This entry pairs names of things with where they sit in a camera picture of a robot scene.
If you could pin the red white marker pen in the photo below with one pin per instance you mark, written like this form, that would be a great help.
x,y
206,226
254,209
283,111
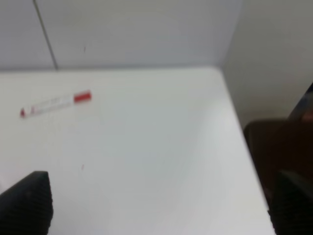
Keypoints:
x,y
55,103

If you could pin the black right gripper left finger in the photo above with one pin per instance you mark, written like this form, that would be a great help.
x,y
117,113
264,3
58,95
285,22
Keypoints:
x,y
26,208

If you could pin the dark brown chair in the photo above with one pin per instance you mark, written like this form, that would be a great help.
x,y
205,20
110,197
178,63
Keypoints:
x,y
282,144

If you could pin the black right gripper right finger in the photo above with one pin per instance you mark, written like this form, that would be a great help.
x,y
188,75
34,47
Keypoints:
x,y
291,207

